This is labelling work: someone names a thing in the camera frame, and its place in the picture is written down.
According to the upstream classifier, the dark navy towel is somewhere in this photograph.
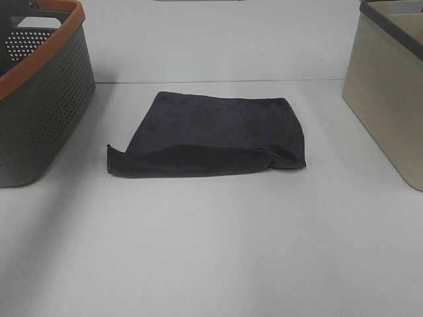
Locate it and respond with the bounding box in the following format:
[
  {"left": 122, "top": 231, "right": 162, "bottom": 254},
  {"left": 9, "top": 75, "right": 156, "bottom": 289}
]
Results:
[{"left": 106, "top": 92, "right": 306, "bottom": 178}]

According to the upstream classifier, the grey perforated basket orange rim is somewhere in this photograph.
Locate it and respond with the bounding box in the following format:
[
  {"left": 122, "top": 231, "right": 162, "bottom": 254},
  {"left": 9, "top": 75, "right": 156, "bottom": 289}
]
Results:
[{"left": 1, "top": 1, "right": 95, "bottom": 188}]

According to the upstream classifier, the beige bin with grey rim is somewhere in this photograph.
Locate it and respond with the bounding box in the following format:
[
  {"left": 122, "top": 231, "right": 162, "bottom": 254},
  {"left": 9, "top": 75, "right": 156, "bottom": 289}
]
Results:
[{"left": 342, "top": 1, "right": 422, "bottom": 190}]

